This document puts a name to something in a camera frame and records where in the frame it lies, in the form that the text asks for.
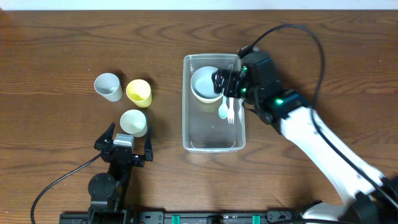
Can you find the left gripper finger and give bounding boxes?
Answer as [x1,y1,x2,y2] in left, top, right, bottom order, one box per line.
[94,123,115,151]
[144,128,154,161]

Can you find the yellow bowl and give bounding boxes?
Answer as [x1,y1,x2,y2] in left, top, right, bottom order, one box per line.
[194,93,223,104]

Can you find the grey bowl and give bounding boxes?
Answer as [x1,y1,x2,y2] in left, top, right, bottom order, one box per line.
[190,66,221,98]

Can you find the light blue plastic spoon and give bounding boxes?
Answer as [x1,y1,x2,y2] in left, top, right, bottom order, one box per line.
[218,96,228,119]

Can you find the white plastic fork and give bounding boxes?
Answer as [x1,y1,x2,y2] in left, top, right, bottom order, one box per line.
[228,98,235,124]

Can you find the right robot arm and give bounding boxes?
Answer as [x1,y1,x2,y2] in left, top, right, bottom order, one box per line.
[211,52,397,223]

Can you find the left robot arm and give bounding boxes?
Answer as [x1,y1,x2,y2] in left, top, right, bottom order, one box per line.
[88,123,154,223]

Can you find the clear plastic container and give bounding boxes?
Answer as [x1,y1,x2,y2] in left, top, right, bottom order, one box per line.
[182,54,246,153]

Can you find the pale green cup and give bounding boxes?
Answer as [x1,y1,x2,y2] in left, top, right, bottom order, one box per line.
[119,110,148,138]

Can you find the grey cup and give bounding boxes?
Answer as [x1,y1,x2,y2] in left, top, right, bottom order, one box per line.
[94,73,123,102]

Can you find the yellow cup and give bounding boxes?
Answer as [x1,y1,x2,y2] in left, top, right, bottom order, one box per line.
[126,79,152,108]

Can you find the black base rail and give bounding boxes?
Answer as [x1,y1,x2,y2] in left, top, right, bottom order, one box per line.
[59,209,301,224]

